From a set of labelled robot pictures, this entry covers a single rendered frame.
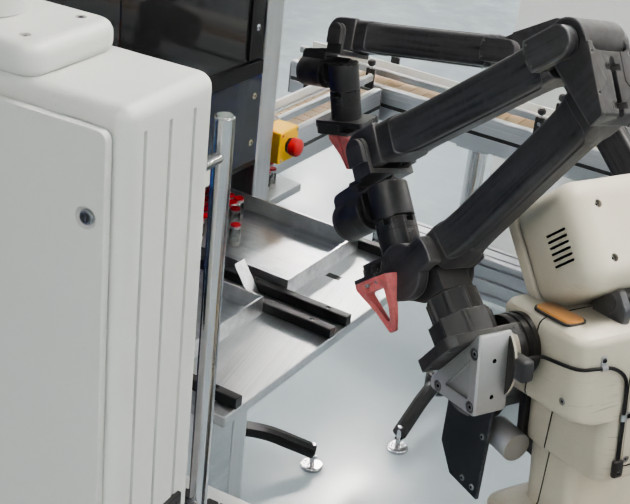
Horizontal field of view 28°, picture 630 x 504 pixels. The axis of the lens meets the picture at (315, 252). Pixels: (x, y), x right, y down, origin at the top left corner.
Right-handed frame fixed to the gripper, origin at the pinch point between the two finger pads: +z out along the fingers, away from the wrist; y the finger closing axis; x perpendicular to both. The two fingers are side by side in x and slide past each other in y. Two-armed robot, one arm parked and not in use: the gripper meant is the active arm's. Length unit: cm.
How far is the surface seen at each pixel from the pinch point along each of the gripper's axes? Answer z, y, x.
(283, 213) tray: 14.2, 19.8, -5.3
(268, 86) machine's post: -11.4, 23.2, -8.6
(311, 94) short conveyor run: 6, 49, -64
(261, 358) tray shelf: 21.4, -5.4, 41.0
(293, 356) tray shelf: 22.1, -9.1, 36.9
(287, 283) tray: 17.0, 2.4, 20.3
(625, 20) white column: 1, -5, -143
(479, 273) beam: 57, 13, -84
